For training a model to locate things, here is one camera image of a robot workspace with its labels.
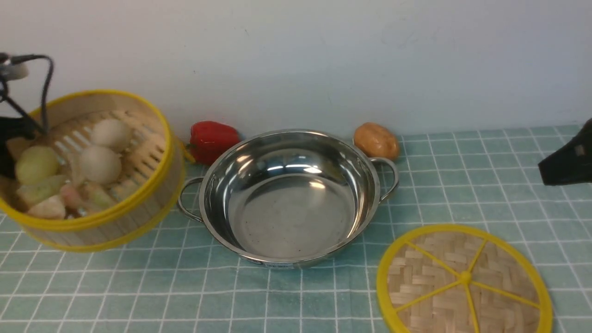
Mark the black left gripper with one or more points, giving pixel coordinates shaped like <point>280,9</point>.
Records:
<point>11,128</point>

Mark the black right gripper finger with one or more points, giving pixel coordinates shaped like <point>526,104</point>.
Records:
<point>571,164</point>

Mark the bamboo steamer basket yellow rim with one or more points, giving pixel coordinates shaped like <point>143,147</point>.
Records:
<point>150,182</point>

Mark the woven bamboo steamer lid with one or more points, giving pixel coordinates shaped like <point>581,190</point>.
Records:
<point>459,279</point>

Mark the stainless steel pot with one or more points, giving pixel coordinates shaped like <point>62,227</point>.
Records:
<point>289,199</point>

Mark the pale yellow round bun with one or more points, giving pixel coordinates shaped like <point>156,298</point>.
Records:
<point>36,164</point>

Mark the green dumpling left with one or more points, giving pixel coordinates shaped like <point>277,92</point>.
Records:
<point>32,194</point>

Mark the green dumpling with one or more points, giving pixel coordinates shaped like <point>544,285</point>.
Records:
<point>32,194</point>
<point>97,196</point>

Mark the white folded dumpling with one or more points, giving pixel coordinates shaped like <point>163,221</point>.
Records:
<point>77,178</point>

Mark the white dumpling front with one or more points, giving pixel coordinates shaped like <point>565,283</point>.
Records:
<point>52,208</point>

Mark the pink dumpling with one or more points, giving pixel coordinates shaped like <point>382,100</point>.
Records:
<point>72,197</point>

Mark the lower white round bun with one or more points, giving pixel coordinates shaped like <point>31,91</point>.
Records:
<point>100,164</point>

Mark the white round bun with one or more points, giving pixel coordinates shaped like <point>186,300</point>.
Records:
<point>111,133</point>
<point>100,164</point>

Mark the upper white round bun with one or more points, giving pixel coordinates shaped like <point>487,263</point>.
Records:
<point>111,133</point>

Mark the green dumpling right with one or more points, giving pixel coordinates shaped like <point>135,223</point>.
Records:
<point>97,196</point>

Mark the yellow plastic banana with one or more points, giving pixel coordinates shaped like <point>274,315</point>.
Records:
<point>187,153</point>

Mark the brown potato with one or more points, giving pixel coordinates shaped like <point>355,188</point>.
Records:
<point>376,141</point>

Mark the red bell pepper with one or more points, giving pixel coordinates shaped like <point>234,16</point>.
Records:
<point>209,140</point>

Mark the green checkered tablecloth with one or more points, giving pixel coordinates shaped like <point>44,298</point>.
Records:
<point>178,279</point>

